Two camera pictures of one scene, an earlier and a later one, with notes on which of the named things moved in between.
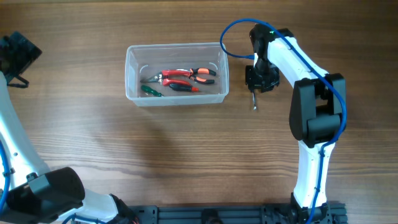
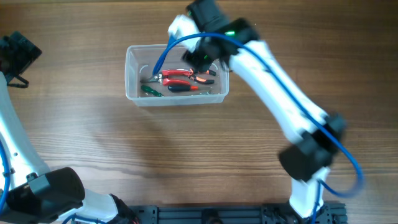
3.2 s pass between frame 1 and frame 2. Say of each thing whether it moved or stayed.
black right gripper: moved
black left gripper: stayed
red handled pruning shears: stayed
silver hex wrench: moved
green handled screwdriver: stayed
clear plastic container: stayed
